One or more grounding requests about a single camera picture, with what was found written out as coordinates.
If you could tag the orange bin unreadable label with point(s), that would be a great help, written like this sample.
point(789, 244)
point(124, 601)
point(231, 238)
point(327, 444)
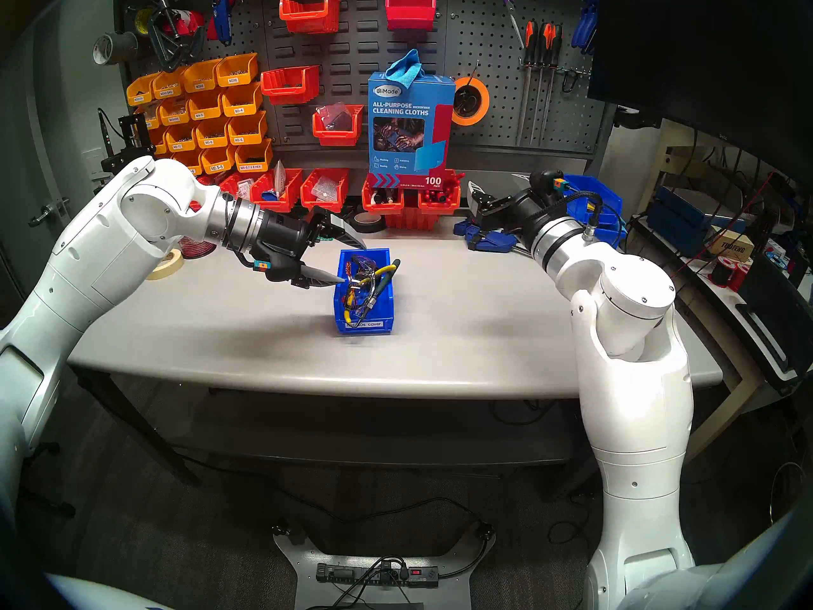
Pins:
point(160, 142)

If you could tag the orange bin with plastic cover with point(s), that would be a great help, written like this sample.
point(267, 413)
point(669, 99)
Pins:
point(151, 114)

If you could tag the orange tape roll on pegboard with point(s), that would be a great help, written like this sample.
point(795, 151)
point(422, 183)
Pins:
point(484, 103)

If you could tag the orange black screwdriver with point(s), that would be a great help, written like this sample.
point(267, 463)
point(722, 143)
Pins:
point(529, 37)
point(557, 43)
point(546, 40)

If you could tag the orange bin labelled M2.5-6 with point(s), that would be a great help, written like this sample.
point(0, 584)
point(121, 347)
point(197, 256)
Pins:
point(190, 156)

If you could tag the black monitor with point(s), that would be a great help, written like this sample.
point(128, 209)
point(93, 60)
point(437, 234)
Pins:
point(698, 56)

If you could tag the clear plastic bag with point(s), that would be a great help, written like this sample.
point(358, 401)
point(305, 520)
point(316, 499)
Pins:
point(335, 116)
point(325, 186)

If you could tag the crimson louvre bin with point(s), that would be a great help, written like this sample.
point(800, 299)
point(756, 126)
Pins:
point(411, 14)

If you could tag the beige masking tape roll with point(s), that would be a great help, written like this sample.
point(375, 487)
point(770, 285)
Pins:
point(168, 271)

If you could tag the red plastic knobs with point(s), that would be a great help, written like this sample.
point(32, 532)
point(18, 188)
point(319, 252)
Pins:
point(441, 192)

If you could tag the orange bin labelled M3X8 BAD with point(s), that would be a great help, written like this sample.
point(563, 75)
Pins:
point(168, 84)

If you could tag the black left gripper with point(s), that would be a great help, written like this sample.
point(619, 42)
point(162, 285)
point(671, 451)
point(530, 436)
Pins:
point(286, 237)

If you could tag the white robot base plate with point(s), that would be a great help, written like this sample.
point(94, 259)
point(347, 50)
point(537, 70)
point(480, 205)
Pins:
point(305, 589)

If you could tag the orange bin labelled M3-8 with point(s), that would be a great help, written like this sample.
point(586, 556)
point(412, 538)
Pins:
point(211, 133)

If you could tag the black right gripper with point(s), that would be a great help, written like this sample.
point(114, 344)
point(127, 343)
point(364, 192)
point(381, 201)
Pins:
point(508, 211)

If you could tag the red stackable parts bin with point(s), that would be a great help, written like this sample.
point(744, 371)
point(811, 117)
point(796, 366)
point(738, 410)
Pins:
point(438, 207)
point(324, 202)
point(230, 182)
point(381, 207)
point(279, 203)

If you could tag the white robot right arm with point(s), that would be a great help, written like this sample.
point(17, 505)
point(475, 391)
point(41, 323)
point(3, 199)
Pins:
point(635, 393)

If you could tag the blue labelled storage bin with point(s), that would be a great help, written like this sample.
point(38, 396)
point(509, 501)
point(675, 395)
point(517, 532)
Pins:
point(387, 310)

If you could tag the black soldering iron pen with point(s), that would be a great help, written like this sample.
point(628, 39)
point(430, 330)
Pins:
point(103, 132)

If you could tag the orange bin labelled M3X6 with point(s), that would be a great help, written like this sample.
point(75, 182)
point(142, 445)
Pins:
point(235, 70)

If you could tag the orange bin labelled M3-6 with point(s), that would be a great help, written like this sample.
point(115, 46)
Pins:
point(246, 129)

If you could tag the dark grey C-clamp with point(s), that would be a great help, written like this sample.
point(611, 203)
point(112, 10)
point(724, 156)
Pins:
point(190, 49)
point(164, 49)

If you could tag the clear parts packets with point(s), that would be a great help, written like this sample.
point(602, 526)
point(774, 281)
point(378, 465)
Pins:
point(244, 188)

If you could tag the orange bin labelled M3-12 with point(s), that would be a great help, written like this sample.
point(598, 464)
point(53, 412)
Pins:
point(181, 138)

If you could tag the orange bin labelled M2.5-5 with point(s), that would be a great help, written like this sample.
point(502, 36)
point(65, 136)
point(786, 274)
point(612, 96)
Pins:
point(217, 161)

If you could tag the silver duct tape roll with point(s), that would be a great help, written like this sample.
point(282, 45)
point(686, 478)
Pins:
point(117, 46)

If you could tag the clear safety glasses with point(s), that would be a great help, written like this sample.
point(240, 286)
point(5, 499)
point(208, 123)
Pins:
point(363, 269)

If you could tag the black metal press stand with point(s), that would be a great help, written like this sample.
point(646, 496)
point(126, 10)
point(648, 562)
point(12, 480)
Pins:
point(136, 138)

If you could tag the orange bin labelled M4-6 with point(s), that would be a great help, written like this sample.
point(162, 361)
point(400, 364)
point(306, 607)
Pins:
point(204, 105)

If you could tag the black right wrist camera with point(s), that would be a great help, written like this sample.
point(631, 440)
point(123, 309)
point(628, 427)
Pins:
point(546, 184)

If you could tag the red white tape roll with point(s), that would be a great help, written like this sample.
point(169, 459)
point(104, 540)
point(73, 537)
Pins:
point(187, 24)

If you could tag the stack of red bins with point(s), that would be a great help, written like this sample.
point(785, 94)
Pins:
point(406, 221)

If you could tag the dark grey tool panel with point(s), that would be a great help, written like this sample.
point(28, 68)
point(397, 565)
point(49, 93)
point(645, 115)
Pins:
point(356, 56)

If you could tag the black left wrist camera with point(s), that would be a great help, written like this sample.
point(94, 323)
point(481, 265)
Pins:
point(273, 271)

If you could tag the red louvre bin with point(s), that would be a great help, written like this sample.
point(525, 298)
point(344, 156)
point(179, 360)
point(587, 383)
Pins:
point(336, 135)
point(290, 89)
point(311, 18)

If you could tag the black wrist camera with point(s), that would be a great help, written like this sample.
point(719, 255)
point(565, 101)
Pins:
point(273, 271)
point(546, 184)

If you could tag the orange bin labelled M3X5X4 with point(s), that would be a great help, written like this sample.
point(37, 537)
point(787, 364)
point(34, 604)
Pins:
point(141, 91)

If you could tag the wide black tape roll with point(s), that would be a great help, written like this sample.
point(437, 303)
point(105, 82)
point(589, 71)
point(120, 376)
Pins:
point(375, 221)

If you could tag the dark blue case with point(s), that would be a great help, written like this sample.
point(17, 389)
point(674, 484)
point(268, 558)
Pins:
point(679, 221)

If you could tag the orange bin labelled M4-0.7 HEX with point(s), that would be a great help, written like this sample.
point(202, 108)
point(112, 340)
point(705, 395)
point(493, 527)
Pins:
point(253, 156)

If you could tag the blue spring clamps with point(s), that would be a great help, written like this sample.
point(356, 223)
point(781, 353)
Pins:
point(587, 21)

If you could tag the blue bar clamp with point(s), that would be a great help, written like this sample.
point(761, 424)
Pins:
point(492, 240)

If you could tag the white paper packet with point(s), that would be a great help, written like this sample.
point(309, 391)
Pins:
point(280, 173)

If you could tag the black power strip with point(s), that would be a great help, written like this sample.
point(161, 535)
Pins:
point(356, 575)

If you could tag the blue cleaning cloths box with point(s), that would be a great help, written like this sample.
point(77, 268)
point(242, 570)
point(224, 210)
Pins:
point(409, 145)

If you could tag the small cardboard box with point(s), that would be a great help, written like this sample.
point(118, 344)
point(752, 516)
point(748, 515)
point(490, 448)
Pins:
point(733, 246)

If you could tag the orange bin labelled M3-4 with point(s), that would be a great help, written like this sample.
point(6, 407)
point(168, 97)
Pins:
point(240, 100)

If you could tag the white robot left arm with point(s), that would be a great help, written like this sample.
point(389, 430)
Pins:
point(95, 265)

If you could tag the black flat device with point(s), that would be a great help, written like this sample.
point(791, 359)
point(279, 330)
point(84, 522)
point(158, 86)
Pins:
point(778, 323)

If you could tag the white robot torso shell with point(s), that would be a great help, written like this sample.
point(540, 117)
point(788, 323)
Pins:
point(95, 599)

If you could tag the blue microfibre cloth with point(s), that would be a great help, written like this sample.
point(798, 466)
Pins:
point(405, 68)

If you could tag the yellow tape roll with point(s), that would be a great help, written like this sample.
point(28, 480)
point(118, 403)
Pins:
point(143, 21)

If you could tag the orange bin labelled M4X4X6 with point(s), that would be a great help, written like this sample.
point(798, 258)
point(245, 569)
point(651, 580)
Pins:
point(173, 112)

